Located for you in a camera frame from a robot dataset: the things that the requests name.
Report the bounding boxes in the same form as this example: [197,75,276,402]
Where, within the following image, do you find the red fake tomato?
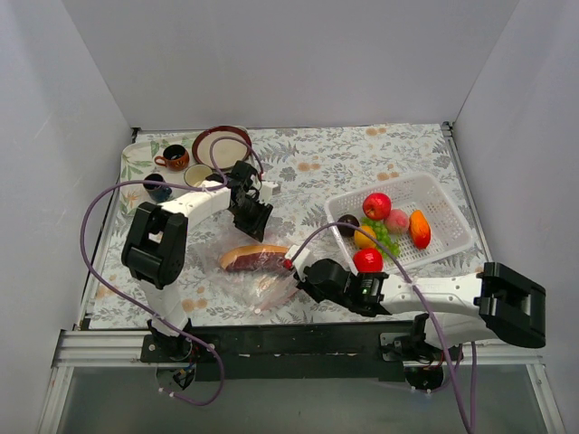
[362,193,392,221]
[352,248,384,273]

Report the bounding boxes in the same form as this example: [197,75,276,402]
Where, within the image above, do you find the dark purple fake eggplant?
[337,214,360,239]

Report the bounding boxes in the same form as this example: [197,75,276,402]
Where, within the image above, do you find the yellow fake bell pepper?
[354,225,375,250]

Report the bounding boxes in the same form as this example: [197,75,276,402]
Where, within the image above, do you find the clear zip top bag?
[193,229,297,315]

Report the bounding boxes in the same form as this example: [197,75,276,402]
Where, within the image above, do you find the green fake grapes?
[360,217,401,257]

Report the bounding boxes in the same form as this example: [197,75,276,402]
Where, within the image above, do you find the pink fake peach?
[384,209,410,234]

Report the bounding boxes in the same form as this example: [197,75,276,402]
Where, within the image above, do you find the orange red fake mango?
[409,210,432,250]

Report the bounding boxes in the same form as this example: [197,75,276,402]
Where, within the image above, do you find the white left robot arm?
[121,161,280,362]

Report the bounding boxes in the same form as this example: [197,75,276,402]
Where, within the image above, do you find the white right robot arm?
[295,259,546,360]

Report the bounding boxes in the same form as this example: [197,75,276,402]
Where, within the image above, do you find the red rimmed cream plate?
[191,126,252,172]

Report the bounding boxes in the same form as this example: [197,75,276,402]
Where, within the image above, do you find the cream enamel mug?
[184,164,214,187]

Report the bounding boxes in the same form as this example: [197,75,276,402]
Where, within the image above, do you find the dark blue small cup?
[143,173,172,203]

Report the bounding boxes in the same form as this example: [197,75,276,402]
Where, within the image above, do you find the brown orange teacup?
[154,145,190,172]

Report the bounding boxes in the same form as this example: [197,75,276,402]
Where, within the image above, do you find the floral patterned tablecloth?
[87,124,487,330]

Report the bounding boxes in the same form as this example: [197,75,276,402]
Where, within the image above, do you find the floral serving tray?
[119,125,260,213]

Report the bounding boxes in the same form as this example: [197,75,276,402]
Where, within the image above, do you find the white perforated plastic basket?
[325,173,473,269]

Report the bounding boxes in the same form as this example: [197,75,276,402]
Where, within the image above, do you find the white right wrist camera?
[284,244,316,273]

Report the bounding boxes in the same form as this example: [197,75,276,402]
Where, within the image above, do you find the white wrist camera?
[258,181,281,202]
[284,244,316,273]

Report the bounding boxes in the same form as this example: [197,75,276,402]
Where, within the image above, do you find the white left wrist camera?
[258,181,281,202]

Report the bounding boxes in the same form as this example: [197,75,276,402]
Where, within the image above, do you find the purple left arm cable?
[80,128,266,407]

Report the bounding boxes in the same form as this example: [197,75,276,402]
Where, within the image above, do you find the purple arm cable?
[80,128,266,407]
[289,221,479,434]

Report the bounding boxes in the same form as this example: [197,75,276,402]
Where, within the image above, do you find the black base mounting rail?
[140,321,443,382]

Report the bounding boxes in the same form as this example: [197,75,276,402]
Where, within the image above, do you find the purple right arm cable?
[289,221,479,434]

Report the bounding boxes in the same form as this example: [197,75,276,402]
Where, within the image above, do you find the aluminium frame rail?
[52,330,148,368]

